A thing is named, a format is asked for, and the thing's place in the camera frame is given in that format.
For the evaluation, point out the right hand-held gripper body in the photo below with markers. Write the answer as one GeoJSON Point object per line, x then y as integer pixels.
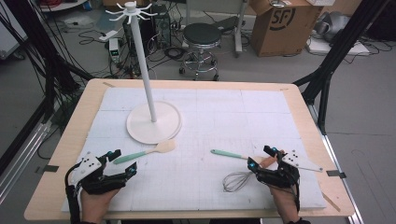
{"type": "Point", "coordinates": [286, 174]}

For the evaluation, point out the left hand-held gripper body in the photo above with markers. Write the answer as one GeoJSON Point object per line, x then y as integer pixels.
{"type": "Point", "coordinates": [88, 168]}

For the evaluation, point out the white utensil rack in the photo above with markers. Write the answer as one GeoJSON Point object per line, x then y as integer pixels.
{"type": "Point", "coordinates": [152, 121]}

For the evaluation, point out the person's right hand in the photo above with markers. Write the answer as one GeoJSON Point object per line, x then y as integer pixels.
{"type": "Point", "coordinates": [285, 202]}

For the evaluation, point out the person's left hand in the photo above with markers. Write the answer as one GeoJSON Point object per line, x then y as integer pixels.
{"type": "Point", "coordinates": [98, 205]}

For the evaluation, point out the black tape strip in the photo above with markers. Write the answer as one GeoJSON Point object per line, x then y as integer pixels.
{"type": "Point", "coordinates": [48, 169]}
{"type": "Point", "coordinates": [336, 174]}

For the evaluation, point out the thin wooden stick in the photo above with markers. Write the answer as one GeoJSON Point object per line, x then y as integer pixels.
{"type": "Point", "coordinates": [331, 202]}

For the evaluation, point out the white gridded foam mat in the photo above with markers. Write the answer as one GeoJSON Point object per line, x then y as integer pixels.
{"type": "Point", "coordinates": [202, 124]}

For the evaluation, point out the white device with green display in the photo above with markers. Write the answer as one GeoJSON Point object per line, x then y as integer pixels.
{"type": "Point", "coordinates": [114, 49]}

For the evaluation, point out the black metal stand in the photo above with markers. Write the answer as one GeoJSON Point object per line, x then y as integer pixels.
{"type": "Point", "coordinates": [46, 62]}
{"type": "Point", "coordinates": [336, 53]}

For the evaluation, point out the white power strip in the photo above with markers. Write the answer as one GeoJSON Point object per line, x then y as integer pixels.
{"type": "Point", "coordinates": [108, 35]}

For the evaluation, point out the brown cardboard box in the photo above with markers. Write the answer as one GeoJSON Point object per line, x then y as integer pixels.
{"type": "Point", "coordinates": [281, 31]}

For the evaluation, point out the black round stool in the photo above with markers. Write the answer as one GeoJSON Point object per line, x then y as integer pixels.
{"type": "Point", "coordinates": [201, 35]}

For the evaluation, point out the black computer tower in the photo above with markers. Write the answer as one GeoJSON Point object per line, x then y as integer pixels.
{"type": "Point", "coordinates": [162, 28]}

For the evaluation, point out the grey rounded device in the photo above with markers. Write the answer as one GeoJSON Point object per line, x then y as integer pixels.
{"type": "Point", "coordinates": [331, 26]}

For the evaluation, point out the aluminium rail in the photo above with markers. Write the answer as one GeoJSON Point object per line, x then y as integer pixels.
{"type": "Point", "coordinates": [21, 158]}
{"type": "Point", "coordinates": [339, 174]}

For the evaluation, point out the white metal post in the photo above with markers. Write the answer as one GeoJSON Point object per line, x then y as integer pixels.
{"type": "Point", "coordinates": [239, 31]}

